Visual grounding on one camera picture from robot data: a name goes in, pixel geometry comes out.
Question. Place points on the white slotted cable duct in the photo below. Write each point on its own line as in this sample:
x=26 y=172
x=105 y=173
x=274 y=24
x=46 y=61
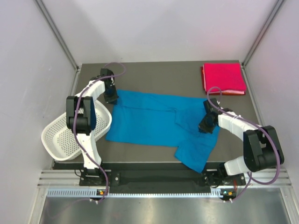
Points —
x=98 y=193

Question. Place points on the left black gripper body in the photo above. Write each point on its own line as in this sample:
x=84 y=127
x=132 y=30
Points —
x=110 y=95

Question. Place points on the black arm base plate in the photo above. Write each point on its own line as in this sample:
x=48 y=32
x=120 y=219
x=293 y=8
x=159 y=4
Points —
x=164 y=180

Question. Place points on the blue t-shirt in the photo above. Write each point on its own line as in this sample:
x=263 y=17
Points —
x=163 y=120

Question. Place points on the folded pink t-shirt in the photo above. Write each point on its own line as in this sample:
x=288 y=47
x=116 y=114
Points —
x=226 y=76

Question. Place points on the white perforated plastic basket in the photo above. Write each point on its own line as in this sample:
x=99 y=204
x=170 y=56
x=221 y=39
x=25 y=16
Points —
x=59 y=141

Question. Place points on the left aluminium frame post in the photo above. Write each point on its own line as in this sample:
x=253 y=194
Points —
x=44 y=11

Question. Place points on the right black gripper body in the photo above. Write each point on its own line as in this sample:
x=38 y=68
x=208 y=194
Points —
x=205 y=125

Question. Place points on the aluminium front rail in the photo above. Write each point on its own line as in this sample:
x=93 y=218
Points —
x=68 y=179

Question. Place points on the folded red t-shirt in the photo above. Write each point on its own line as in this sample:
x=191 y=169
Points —
x=226 y=93

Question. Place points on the right aluminium frame post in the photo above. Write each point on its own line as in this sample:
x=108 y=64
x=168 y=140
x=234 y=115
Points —
x=265 y=27

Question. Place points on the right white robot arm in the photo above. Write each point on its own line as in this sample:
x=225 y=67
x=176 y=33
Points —
x=261 y=146

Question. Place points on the aluminium frame post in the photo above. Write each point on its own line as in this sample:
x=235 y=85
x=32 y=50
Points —
x=265 y=27
x=44 y=11

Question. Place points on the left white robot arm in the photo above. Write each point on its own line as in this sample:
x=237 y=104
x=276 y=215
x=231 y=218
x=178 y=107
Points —
x=81 y=120

